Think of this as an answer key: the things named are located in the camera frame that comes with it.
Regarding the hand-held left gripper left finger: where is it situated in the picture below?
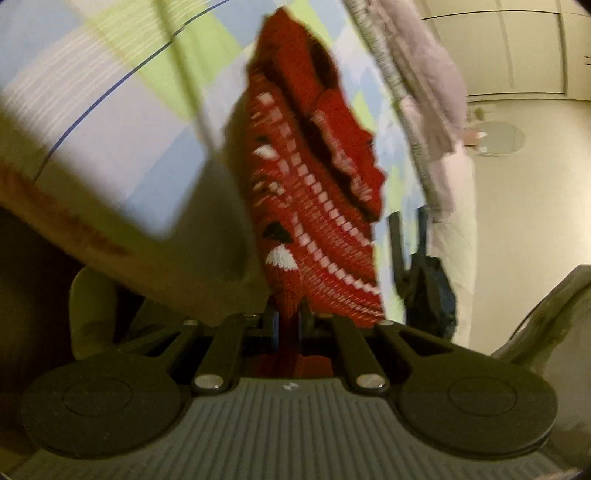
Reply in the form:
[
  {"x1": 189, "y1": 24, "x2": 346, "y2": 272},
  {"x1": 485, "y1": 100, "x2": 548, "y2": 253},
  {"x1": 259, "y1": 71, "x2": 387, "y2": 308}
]
[{"x1": 117, "y1": 310, "x2": 280, "y2": 394}]

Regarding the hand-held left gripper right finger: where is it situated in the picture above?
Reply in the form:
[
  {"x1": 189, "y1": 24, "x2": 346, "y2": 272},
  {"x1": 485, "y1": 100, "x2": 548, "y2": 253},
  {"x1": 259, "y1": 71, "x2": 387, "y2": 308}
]
[{"x1": 298, "y1": 311, "x2": 453, "y2": 393}]

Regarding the red patterned sweater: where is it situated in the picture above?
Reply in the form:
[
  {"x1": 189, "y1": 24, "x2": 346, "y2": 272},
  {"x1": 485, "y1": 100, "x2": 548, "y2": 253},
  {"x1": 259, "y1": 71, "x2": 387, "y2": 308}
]
[{"x1": 242, "y1": 7, "x2": 389, "y2": 377}]

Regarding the black garment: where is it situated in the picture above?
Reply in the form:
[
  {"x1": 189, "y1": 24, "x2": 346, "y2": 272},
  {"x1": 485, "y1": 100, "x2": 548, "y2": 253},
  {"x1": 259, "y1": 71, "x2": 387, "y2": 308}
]
[{"x1": 388, "y1": 205, "x2": 440, "y2": 343}]

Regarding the olive cloth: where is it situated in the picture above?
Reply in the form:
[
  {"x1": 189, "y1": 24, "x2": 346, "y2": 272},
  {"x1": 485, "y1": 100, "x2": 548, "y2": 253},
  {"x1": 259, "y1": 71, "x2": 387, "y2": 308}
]
[{"x1": 68, "y1": 267, "x2": 155, "y2": 361}]

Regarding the pink pillow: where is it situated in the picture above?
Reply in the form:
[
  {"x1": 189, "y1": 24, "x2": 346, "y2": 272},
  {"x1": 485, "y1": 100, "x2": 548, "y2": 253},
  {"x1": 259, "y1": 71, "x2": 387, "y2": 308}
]
[{"x1": 429, "y1": 138, "x2": 477, "y2": 224}]

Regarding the grey cloth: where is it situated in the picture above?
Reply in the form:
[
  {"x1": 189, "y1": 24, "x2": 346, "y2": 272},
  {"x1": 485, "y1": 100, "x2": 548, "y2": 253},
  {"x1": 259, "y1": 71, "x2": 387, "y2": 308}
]
[{"x1": 489, "y1": 263, "x2": 591, "y2": 462}]

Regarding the bed with checkered sheet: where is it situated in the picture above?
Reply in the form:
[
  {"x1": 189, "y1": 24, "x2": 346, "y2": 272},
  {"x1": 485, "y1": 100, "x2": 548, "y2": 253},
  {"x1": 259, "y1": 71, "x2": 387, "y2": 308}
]
[{"x1": 0, "y1": 0, "x2": 444, "y2": 326}]

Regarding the oval mirror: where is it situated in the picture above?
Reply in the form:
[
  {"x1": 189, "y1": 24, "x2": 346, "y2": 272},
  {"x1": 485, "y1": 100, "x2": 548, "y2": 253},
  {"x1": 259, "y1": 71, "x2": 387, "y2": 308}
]
[{"x1": 475, "y1": 121, "x2": 526, "y2": 156}]

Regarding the mauve pillow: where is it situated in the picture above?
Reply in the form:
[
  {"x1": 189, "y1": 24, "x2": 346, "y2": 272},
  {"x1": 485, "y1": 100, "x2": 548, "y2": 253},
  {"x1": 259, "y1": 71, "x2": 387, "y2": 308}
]
[{"x1": 369, "y1": 0, "x2": 468, "y2": 160}]

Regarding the cream wardrobe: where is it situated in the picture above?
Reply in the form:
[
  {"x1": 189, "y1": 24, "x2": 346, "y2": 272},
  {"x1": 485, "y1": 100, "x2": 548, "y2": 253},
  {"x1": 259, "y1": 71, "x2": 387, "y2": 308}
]
[{"x1": 418, "y1": 0, "x2": 591, "y2": 99}]

